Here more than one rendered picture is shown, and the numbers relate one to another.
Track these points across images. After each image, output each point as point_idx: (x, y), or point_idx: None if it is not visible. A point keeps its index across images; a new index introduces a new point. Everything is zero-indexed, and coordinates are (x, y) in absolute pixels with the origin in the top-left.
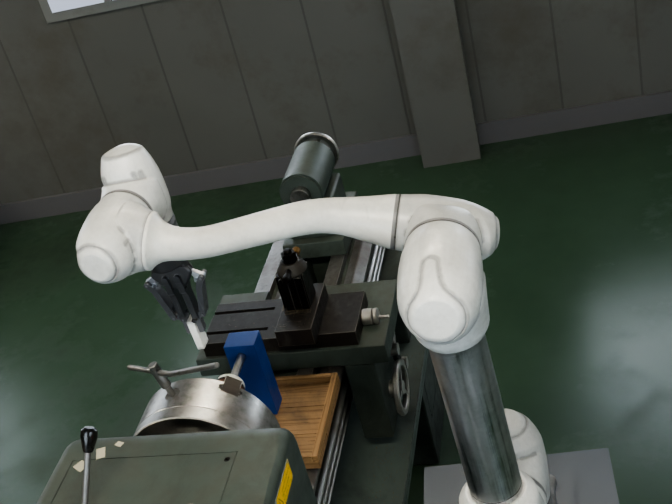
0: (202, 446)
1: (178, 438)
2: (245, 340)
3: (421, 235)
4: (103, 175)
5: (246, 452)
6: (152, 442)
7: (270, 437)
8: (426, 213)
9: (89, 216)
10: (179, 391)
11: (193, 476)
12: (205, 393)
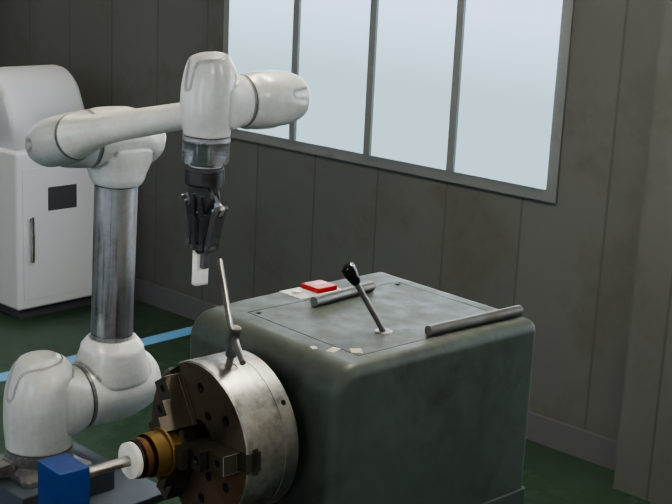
0: (263, 322)
1: (270, 332)
2: (63, 459)
3: (108, 109)
4: (235, 69)
5: (243, 309)
6: (290, 338)
7: (218, 308)
8: (80, 112)
9: (278, 74)
10: (221, 364)
11: (290, 316)
12: (206, 356)
